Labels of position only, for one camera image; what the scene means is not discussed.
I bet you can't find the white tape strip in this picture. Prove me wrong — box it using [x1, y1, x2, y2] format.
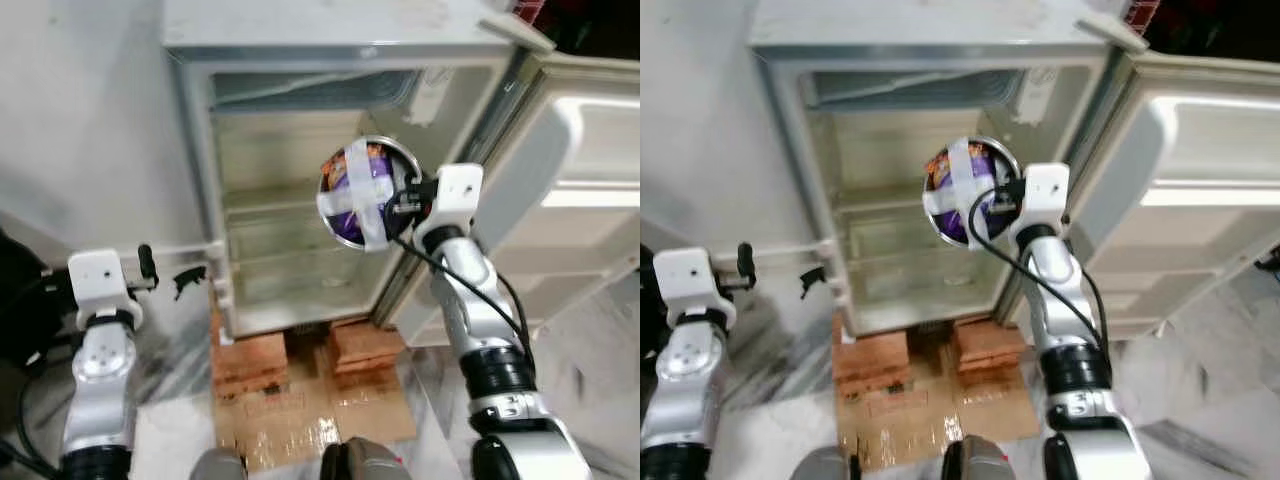
[948, 140, 996, 246]
[345, 140, 396, 251]
[922, 185, 1001, 223]
[316, 185, 406, 226]

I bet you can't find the round steel bowl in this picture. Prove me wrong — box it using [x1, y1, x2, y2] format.
[316, 135, 426, 251]
[922, 135, 1023, 246]

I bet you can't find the purple snack packet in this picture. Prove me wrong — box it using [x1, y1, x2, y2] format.
[322, 145, 401, 246]
[926, 145, 1001, 243]

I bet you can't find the clear fridge shelf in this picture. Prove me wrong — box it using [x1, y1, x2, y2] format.
[222, 190, 346, 216]
[838, 185, 941, 213]

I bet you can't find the fridge freezer compartment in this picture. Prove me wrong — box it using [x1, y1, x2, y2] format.
[805, 68, 1026, 111]
[208, 68, 421, 113]

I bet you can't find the silver mini fridge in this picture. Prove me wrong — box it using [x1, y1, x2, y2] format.
[163, 0, 556, 341]
[748, 0, 1151, 336]

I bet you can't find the red brick stack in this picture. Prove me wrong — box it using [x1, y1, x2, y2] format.
[832, 330, 911, 396]
[950, 318, 1029, 376]
[328, 318, 406, 379]
[212, 330, 291, 396]

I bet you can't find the flat brown cardboard sheet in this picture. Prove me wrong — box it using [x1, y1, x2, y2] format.
[835, 370, 1041, 471]
[212, 370, 419, 473]

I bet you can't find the grey robot left leg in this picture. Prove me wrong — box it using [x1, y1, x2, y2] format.
[800, 447, 861, 480]
[190, 448, 248, 480]

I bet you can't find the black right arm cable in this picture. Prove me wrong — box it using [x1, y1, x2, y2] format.
[388, 228, 536, 361]
[966, 183, 1113, 356]

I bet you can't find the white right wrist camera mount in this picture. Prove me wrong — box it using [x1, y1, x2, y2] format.
[1010, 163, 1071, 246]
[415, 163, 484, 251]

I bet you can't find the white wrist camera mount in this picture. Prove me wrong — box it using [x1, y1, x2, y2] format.
[415, 163, 484, 251]
[68, 250, 136, 331]
[652, 247, 723, 326]
[1010, 163, 1071, 246]

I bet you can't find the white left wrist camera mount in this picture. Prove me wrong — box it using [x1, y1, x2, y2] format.
[652, 247, 723, 326]
[68, 250, 136, 331]

